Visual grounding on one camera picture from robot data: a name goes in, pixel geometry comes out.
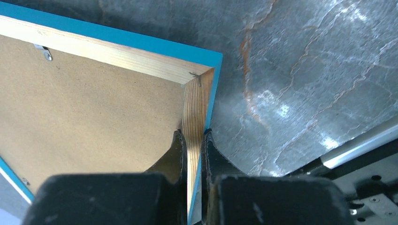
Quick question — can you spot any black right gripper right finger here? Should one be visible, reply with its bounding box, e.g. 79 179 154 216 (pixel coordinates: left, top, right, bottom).
201 129 354 225

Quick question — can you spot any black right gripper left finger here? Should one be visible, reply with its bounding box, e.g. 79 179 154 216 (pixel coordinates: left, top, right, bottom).
23 129 188 225

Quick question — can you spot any light wooden picture frame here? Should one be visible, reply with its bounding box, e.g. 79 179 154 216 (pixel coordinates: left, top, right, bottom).
0 2 222 220

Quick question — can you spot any brown cardboard backing board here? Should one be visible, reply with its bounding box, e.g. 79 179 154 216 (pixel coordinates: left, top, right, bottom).
0 36 184 192

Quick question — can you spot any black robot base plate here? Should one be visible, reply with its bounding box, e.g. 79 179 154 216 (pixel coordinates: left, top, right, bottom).
289 140 398 225

